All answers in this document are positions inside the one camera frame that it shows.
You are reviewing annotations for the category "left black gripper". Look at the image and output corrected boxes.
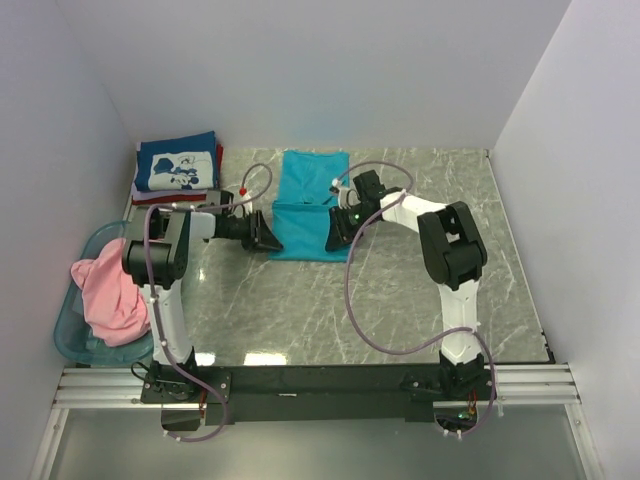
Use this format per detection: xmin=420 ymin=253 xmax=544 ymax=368
xmin=225 ymin=210 xmax=284 ymax=253

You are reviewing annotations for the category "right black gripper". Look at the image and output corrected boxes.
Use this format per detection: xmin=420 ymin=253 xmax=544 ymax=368
xmin=325 ymin=205 xmax=378 ymax=252

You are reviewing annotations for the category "teal t-shirt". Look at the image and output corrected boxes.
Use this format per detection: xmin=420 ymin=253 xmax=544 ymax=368
xmin=269 ymin=150 xmax=349 ymax=263

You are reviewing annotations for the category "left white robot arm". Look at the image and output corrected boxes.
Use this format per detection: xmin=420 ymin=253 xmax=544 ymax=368
xmin=122 ymin=191 xmax=283 ymax=402

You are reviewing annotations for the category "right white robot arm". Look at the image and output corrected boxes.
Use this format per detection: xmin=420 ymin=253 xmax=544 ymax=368
xmin=325 ymin=170 xmax=489 ymax=399

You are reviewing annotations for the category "folded red t-shirt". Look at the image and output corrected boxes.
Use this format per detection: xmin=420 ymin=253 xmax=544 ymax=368
xmin=131 ymin=143 xmax=225 ymax=206

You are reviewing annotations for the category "folded blue printed t-shirt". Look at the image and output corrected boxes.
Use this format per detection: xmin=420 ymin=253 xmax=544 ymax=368
xmin=134 ymin=131 xmax=219 ymax=192

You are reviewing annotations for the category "pink t-shirt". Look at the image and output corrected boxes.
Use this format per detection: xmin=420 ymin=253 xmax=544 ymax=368
xmin=70 ymin=238 xmax=150 ymax=347

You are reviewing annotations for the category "clear blue plastic bin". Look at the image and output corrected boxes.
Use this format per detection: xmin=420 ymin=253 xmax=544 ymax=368
xmin=54 ymin=221 xmax=153 ymax=366

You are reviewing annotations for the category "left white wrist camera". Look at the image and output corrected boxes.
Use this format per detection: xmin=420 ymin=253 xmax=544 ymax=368
xmin=238 ymin=186 xmax=253 ymax=216

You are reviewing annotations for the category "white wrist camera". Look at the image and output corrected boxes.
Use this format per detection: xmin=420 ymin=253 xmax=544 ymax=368
xmin=329 ymin=178 xmax=359 ymax=209
xmin=238 ymin=186 xmax=253 ymax=216

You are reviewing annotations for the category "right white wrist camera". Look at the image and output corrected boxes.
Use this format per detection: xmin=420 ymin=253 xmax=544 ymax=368
xmin=329 ymin=178 xmax=359 ymax=209

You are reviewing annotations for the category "aluminium rail frame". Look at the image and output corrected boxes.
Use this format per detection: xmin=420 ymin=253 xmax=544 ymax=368
xmin=29 ymin=364 xmax=605 ymax=479

